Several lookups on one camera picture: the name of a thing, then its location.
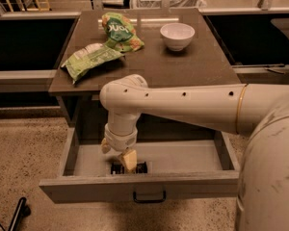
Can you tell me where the rxbar chocolate bar wrapper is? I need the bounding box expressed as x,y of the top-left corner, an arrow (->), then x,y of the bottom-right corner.
110,162 -> 147,174

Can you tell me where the green chip bag upright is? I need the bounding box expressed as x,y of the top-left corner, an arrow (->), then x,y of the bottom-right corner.
102,13 -> 145,53

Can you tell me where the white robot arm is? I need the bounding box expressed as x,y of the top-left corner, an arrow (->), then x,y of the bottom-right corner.
99,74 -> 289,231

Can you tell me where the light green snack bag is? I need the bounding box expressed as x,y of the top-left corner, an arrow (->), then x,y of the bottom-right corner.
61,43 -> 122,83

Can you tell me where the black drawer handle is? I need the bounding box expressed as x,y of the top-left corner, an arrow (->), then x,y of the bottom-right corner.
132,191 -> 167,204

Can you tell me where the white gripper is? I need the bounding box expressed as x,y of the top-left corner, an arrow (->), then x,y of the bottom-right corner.
101,125 -> 138,173

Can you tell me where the white wire basket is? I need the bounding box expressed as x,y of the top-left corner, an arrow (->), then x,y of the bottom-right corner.
130,0 -> 206,9

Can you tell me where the white ceramic bowl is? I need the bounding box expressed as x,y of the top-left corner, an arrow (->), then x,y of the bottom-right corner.
160,23 -> 195,51

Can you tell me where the open grey top drawer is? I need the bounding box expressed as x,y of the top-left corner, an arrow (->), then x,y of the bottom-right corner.
39,123 -> 240,203

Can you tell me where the black stand leg left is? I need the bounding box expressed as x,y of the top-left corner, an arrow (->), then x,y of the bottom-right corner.
8,197 -> 31,231

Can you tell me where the grey cabinet with counter top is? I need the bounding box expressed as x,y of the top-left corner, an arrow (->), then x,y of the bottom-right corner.
48,8 -> 243,141

